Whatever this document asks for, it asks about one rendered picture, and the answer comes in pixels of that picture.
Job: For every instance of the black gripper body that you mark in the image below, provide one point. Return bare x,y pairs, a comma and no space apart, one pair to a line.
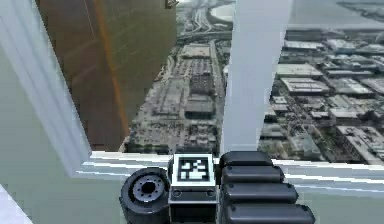
145,196

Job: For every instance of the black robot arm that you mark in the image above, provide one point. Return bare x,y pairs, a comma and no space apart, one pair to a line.
253,193

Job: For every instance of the white framed window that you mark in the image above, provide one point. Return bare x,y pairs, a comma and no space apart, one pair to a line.
200,83

